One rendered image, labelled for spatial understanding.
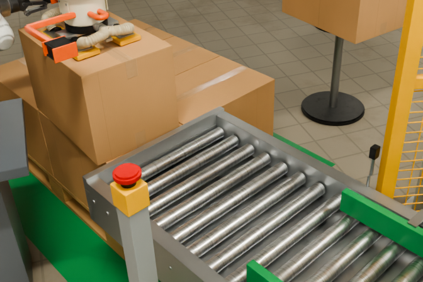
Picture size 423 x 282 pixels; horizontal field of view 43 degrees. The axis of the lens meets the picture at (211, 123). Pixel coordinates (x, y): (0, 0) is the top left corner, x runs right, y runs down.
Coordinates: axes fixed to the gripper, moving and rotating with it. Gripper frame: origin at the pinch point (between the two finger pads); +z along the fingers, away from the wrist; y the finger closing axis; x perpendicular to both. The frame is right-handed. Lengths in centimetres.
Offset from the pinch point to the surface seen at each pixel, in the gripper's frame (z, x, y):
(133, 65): 2, 55, 16
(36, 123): -17, -8, 63
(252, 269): -18, 140, 44
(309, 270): 4, 144, 58
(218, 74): 67, 30, 53
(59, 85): -18.2, 30.8, 26.6
